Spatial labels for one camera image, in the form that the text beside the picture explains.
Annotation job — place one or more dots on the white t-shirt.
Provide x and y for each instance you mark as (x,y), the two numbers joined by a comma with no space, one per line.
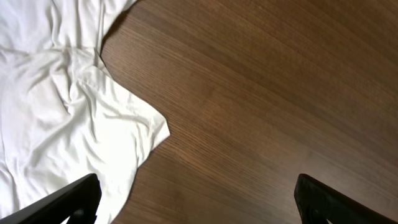
(62,114)

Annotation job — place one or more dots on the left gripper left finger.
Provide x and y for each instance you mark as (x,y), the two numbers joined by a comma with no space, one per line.
(76,203)

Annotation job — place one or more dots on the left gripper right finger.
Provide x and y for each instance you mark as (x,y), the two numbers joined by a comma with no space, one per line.
(319,203)

